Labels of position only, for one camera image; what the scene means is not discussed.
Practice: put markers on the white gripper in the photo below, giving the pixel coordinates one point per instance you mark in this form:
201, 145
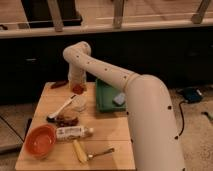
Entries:
76, 76

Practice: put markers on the red apple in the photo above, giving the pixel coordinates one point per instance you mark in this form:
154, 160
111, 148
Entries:
78, 89

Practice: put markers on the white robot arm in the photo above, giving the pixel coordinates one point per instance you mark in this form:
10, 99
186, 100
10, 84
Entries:
153, 129

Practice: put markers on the white paper cup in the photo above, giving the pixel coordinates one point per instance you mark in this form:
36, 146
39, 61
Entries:
79, 104

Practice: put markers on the dark red sausage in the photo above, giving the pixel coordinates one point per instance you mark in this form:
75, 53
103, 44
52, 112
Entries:
58, 84

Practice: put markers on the green tray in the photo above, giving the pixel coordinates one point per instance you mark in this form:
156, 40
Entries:
104, 98

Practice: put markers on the brown chocolate pastry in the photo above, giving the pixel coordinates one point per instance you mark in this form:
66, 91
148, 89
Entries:
63, 121

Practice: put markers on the light blue sponge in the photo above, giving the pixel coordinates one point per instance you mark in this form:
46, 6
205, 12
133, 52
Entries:
119, 99

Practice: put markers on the white plastic bottle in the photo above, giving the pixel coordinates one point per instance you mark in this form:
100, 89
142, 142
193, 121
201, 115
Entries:
73, 132

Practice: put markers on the orange bowl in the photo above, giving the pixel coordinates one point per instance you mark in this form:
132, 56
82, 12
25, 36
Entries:
40, 141

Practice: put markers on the blue device on floor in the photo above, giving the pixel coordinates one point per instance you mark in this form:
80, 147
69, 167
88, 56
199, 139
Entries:
192, 95

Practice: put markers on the white handled dish brush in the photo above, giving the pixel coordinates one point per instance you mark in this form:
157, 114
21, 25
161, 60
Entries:
51, 117

